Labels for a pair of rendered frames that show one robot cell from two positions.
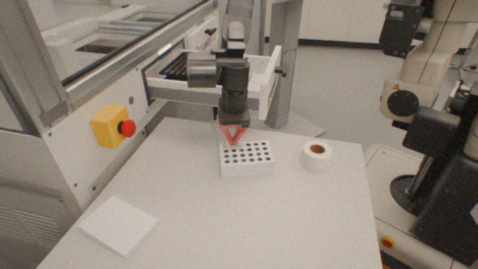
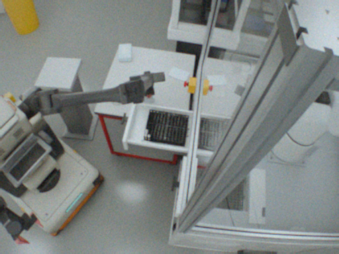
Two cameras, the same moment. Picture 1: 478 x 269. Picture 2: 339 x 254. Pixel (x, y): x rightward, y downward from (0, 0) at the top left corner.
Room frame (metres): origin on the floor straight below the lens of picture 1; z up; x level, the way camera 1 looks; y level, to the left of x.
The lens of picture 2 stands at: (1.49, -0.03, 2.10)
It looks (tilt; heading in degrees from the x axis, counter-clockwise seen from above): 60 degrees down; 167
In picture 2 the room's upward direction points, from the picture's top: 8 degrees clockwise
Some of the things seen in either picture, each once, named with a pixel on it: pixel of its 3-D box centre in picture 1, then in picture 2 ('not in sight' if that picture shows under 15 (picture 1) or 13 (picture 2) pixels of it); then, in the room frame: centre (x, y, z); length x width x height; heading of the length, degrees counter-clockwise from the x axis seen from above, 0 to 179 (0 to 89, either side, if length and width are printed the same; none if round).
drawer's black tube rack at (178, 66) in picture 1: (206, 74); (166, 128); (0.80, 0.10, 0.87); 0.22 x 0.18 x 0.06; 76
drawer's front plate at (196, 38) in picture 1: (203, 39); (181, 186); (1.14, 0.14, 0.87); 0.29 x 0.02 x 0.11; 166
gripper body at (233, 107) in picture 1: (234, 100); (147, 85); (0.54, 0.01, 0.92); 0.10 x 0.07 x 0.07; 5
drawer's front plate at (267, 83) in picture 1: (271, 79); (130, 122); (0.76, -0.10, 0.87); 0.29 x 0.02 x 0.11; 166
